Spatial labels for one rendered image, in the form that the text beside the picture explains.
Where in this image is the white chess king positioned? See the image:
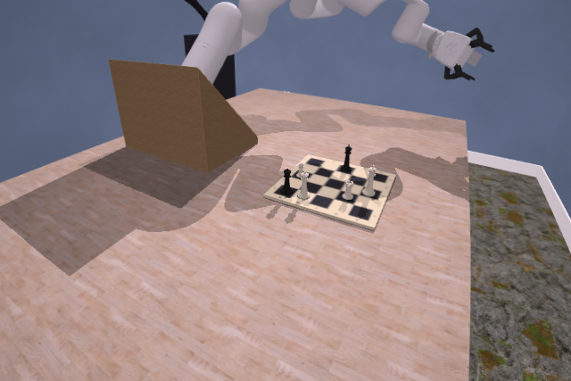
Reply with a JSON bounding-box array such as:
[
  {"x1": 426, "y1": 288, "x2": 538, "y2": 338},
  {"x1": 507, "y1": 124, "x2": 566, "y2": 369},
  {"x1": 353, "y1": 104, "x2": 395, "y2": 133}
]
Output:
[{"x1": 362, "y1": 165, "x2": 377, "y2": 196}]

